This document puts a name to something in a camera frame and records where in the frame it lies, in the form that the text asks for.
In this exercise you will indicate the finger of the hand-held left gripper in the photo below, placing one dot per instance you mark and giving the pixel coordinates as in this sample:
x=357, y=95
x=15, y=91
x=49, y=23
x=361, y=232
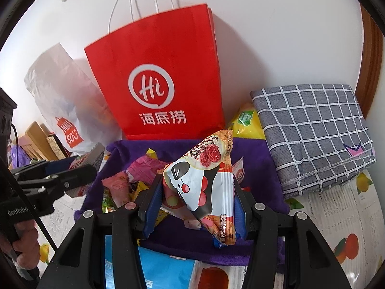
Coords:
x=39, y=170
x=69, y=179

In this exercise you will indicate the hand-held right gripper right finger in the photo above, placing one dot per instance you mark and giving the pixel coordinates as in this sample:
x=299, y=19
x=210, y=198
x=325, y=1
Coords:
x=240, y=216

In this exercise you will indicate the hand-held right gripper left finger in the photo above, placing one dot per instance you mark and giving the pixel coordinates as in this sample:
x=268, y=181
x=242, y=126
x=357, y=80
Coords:
x=152, y=207

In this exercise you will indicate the large pink snack packet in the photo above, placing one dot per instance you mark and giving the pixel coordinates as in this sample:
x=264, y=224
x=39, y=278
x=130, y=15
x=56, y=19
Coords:
x=144, y=168

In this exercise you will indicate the salmon pink snack packet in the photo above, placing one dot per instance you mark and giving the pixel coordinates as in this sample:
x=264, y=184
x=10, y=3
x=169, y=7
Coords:
x=117, y=185

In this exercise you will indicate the green snack packet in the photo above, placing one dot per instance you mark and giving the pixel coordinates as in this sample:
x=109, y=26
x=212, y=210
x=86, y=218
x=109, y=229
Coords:
x=108, y=201

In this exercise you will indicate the panda print snack packet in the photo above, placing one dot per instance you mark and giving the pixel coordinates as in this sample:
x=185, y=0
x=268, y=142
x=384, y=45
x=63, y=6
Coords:
x=195, y=180

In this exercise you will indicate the purple towel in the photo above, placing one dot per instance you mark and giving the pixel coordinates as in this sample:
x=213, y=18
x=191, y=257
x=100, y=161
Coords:
x=258, y=162

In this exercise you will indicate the person's left hand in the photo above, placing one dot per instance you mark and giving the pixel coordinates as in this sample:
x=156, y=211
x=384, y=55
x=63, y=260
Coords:
x=28, y=243

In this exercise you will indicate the purple fluffy cloth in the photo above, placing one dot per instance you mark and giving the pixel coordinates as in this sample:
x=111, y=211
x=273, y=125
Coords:
x=19, y=156

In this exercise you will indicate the patterned box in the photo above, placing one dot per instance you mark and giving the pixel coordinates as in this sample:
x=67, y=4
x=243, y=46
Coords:
x=55, y=147

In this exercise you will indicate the wooden chair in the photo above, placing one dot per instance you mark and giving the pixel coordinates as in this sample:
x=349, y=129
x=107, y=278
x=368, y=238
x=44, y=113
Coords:
x=33, y=135

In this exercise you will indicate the blue tissue pack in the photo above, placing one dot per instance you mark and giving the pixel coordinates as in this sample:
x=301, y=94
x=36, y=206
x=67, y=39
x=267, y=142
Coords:
x=168, y=271

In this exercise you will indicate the white plastic bag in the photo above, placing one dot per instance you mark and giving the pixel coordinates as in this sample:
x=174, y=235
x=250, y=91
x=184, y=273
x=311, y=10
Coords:
x=60, y=96

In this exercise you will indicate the fruit print tablecloth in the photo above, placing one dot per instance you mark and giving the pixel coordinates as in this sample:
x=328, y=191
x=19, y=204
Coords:
x=327, y=216

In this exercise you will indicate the yellow green snack bag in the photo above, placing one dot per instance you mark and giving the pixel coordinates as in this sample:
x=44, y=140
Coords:
x=245, y=123

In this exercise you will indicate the grey checked folded cloth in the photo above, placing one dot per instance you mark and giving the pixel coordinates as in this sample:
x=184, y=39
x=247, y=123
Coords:
x=312, y=132

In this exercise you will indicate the red paper bag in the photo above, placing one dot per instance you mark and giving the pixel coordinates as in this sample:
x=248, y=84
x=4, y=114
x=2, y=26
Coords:
x=156, y=66

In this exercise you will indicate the wooden door frame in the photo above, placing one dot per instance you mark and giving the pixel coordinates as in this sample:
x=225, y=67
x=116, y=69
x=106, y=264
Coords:
x=371, y=66

